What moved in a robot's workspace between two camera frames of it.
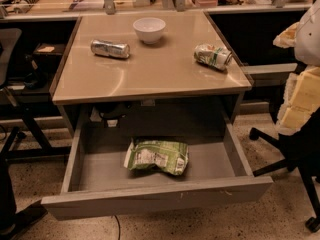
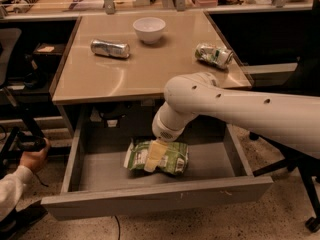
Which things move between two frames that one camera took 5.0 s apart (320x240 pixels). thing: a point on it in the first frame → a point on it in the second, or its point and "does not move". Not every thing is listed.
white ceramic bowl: [148, 29] does not move
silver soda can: [110, 48] does not move
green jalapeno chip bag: [172, 157] does not move
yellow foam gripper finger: [302, 100] → [156, 153]
